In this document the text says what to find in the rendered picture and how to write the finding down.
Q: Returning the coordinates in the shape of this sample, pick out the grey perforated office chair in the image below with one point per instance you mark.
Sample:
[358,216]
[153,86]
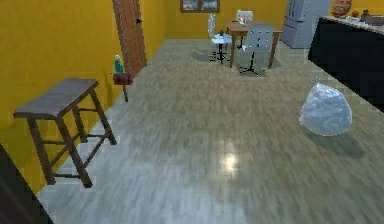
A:
[259,39]

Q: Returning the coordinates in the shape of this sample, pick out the grey fridge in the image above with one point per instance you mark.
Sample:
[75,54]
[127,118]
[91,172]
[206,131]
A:
[305,21]

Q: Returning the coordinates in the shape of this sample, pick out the red striped vase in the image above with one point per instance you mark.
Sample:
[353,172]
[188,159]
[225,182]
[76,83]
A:
[341,8]

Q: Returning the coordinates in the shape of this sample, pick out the black kitchen counter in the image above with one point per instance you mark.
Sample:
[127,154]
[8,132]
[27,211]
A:
[350,55]

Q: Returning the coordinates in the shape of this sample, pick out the white clear chair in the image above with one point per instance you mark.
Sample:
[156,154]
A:
[218,37]

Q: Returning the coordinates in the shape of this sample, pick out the green spray bottle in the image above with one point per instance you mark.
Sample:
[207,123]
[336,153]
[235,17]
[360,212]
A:
[118,65]

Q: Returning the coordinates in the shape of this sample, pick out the brown wooden dining table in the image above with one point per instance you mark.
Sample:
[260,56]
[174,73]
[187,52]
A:
[240,29]

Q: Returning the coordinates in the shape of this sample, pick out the brown wooden side table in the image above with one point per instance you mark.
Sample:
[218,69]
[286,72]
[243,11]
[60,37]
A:
[60,96]

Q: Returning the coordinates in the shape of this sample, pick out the brown framed window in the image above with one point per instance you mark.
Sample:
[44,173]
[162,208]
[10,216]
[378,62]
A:
[199,5]

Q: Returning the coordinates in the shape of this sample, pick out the dark red small stand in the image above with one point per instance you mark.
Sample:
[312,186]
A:
[122,79]

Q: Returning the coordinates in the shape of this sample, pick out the dark small statuette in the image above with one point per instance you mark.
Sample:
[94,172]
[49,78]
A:
[365,14]

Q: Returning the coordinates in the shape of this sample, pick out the brown wooden room door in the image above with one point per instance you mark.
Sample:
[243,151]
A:
[130,36]

